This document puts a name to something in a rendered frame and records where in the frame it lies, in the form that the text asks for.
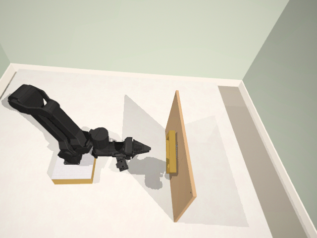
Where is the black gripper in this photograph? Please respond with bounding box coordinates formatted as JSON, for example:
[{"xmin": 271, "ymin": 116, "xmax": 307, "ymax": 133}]
[{"xmin": 109, "ymin": 137, "xmax": 151, "ymax": 160}]

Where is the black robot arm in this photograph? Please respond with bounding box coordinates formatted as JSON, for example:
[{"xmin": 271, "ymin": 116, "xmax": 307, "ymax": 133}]
[{"xmin": 8, "ymin": 84, "xmax": 129, "ymax": 172}]

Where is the picture frame with red picture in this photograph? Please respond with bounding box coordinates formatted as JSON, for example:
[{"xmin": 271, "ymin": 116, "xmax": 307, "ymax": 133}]
[{"xmin": 166, "ymin": 130, "xmax": 177, "ymax": 174}]

